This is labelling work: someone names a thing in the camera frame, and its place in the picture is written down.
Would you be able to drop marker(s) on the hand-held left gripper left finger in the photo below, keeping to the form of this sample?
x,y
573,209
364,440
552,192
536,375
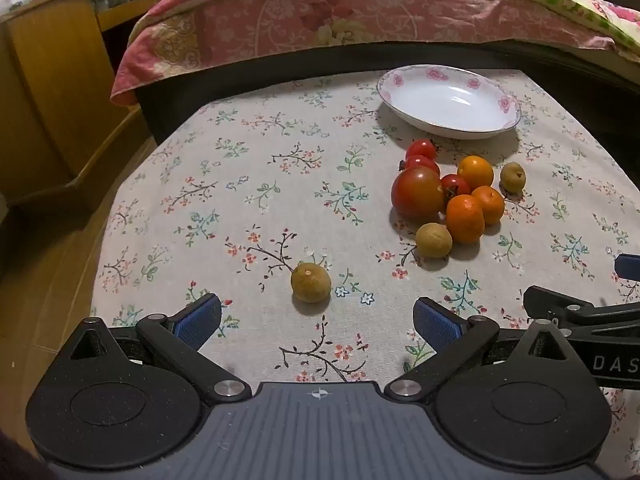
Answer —
x,y
197,317

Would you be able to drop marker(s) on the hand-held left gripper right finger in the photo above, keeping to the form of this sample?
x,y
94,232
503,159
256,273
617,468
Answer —
x,y
437,320

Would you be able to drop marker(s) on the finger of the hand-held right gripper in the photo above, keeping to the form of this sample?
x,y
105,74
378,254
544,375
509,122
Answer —
x,y
629,266
555,302

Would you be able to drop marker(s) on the tan longan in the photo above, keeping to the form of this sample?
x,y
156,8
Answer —
x,y
433,240
513,177
310,282

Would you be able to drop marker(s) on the large oval orange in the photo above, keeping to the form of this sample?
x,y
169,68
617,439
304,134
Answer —
x,y
465,218

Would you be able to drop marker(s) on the small orange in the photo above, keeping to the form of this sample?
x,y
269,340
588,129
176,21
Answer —
x,y
491,204
475,171

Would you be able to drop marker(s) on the large red tomato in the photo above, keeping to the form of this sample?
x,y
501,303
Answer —
x,y
417,193

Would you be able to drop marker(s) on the red cherry tomato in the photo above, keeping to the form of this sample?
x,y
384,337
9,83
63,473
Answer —
x,y
424,164
456,185
420,149

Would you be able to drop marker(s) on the white plate with pink flowers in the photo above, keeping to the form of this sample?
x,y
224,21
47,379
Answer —
x,y
450,100

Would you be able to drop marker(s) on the floral beige tablecloth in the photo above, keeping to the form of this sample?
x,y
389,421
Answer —
x,y
225,185

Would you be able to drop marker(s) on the pink and green quilt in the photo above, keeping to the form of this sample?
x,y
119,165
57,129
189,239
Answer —
x,y
575,5

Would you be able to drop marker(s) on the light wooden cabinet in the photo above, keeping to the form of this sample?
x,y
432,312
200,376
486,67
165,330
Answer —
x,y
50,85

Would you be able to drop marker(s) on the pink floral bed sheet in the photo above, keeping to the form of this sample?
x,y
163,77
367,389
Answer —
x,y
350,20

